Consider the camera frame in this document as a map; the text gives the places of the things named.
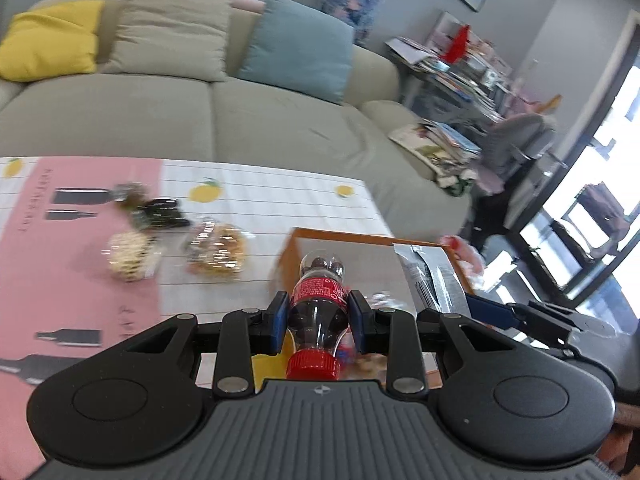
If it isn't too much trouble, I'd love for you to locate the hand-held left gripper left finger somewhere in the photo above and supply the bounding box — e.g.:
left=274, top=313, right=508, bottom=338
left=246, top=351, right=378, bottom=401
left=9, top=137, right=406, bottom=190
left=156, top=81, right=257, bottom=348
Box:
left=120, top=291, right=292, bottom=397

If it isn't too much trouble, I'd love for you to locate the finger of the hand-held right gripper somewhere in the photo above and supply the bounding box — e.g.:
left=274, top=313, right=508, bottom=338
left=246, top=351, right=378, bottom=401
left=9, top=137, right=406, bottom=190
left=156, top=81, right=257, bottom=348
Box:
left=464, top=294, right=576, bottom=348

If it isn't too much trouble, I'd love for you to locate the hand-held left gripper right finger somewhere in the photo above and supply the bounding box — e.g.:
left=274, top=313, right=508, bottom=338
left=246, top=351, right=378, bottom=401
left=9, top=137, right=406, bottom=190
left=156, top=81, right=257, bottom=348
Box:
left=347, top=290, right=523, bottom=397

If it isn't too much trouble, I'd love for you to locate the small cola bottle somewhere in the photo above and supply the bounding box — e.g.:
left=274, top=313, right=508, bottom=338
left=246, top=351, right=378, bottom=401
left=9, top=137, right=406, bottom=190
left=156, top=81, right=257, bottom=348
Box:
left=285, top=250, right=351, bottom=381

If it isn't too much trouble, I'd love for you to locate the orange cardboard box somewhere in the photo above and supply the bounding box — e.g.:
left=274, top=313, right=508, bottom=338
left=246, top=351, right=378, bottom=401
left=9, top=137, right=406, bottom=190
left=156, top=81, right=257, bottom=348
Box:
left=270, top=227, right=476, bottom=391

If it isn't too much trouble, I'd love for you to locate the silver foil snack packet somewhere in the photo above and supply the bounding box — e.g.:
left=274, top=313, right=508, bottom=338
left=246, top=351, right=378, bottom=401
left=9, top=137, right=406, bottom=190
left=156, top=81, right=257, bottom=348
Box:
left=392, top=241, right=473, bottom=313

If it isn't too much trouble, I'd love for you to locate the black snack packet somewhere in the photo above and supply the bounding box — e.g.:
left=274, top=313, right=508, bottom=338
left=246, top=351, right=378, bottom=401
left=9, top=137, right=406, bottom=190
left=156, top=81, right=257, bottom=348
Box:
left=131, top=198, right=189, bottom=229

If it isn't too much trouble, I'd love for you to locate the clear packet of brown nuts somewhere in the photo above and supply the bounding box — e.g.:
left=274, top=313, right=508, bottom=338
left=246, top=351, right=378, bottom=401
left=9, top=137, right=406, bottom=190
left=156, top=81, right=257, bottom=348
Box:
left=114, top=182, right=147, bottom=209

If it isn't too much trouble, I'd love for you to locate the person's right forearm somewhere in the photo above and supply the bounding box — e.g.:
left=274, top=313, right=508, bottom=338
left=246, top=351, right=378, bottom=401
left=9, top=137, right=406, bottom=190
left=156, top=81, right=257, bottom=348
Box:
left=611, top=399, right=640, bottom=480

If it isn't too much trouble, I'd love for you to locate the clear pastry packet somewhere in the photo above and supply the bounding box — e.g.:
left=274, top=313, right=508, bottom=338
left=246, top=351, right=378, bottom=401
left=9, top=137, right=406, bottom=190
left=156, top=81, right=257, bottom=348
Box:
left=352, top=354, right=391, bottom=381

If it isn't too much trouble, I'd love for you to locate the pink plastic bag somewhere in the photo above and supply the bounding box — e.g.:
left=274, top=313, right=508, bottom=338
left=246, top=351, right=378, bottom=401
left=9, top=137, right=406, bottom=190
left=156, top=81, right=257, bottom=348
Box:
left=439, top=234, right=487, bottom=283

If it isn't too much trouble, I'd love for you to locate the dark cloth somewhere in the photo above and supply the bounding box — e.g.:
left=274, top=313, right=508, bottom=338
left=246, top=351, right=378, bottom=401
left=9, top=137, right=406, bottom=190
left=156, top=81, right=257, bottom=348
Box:
left=467, top=190, right=523, bottom=253

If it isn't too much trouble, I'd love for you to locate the golden waffle cookie packet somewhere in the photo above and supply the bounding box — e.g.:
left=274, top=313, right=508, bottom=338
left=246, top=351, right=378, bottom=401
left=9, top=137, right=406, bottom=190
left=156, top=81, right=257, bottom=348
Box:
left=184, top=219, right=249, bottom=277

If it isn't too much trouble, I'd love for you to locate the glass balcony door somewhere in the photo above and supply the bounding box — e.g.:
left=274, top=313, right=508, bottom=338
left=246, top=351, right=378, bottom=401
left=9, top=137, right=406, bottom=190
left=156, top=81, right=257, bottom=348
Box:
left=515, top=10, right=640, bottom=318

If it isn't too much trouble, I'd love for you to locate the white puffed snack packet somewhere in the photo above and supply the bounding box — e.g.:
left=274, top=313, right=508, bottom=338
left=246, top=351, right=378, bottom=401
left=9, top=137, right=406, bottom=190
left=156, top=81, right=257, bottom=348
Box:
left=106, top=230, right=162, bottom=282

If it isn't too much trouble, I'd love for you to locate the grey office chair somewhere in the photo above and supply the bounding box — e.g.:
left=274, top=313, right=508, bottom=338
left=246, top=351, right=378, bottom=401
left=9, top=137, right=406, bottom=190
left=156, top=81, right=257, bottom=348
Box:
left=475, top=112, right=558, bottom=196

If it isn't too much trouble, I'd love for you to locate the stack of magazines on sofa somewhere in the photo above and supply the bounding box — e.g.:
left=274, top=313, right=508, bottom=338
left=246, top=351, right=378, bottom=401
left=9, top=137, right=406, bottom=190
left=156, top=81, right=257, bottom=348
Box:
left=387, top=122, right=481, bottom=196

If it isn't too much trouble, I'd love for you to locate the stack of books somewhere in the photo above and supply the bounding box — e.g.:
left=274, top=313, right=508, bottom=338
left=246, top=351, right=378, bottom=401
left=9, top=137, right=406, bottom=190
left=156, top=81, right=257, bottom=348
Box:
left=420, top=120, right=482, bottom=161

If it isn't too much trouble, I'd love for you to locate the pink and white checked tablecloth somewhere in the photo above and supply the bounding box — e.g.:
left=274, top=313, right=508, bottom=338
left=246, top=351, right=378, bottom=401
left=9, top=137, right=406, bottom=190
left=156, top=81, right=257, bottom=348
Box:
left=0, top=156, right=397, bottom=468

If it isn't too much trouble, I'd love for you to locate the beige sofa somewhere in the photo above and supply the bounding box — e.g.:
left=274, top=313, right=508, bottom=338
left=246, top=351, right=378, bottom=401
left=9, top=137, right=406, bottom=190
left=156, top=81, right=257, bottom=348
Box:
left=0, top=0, right=473, bottom=241

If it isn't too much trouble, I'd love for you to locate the cluttered grey desk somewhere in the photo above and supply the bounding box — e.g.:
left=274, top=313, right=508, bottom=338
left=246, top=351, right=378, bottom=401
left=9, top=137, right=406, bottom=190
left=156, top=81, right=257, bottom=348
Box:
left=385, top=25, right=516, bottom=128

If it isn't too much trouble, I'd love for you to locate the red paper ornament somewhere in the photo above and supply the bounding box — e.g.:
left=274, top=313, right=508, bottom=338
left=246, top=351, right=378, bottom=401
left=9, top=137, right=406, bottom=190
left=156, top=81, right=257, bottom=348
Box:
left=447, top=25, right=471, bottom=63

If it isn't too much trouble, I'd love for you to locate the light blue cushion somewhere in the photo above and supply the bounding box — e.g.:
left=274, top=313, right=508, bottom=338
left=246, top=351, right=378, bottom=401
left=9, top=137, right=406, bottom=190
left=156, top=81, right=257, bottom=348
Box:
left=237, top=0, right=356, bottom=106

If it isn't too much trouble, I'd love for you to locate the beige cushion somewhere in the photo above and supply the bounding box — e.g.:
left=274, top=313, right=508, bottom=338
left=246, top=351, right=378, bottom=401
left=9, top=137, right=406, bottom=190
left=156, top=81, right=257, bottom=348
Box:
left=100, top=0, right=233, bottom=83

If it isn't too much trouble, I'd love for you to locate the printed figure pillow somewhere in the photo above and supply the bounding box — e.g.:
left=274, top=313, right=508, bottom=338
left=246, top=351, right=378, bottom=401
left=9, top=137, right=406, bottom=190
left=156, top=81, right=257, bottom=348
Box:
left=320, top=0, right=386, bottom=45

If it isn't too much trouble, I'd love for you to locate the yellow cushion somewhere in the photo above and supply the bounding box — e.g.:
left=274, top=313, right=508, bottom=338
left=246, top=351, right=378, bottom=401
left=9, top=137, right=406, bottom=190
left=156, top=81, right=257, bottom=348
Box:
left=0, top=0, right=106, bottom=82

